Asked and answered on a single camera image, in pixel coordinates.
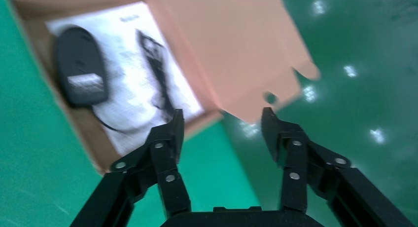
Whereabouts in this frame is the white printed paper sheet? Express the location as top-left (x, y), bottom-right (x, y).
top-left (45, 1), bottom-right (206, 156)

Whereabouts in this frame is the brown cardboard mailer box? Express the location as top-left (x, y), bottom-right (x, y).
top-left (5, 0), bottom-right (321, 175)

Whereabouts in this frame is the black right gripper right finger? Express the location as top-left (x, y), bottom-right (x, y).
top-left (261, 107), bottom-right (416, 227)

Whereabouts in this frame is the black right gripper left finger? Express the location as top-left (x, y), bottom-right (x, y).
top-left (70, 108), bottom-right (192, 227)

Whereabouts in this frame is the black wired computer mouse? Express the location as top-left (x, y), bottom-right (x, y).
top-left (53, 25), bottom-right (135, 134)

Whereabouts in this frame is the black data cable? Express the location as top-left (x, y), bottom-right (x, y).
top-left (135, 29), bottom-right (175, 122)

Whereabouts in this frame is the green tablecloth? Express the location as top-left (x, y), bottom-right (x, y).
top-left (0, 0), bottom-right (262, 227)

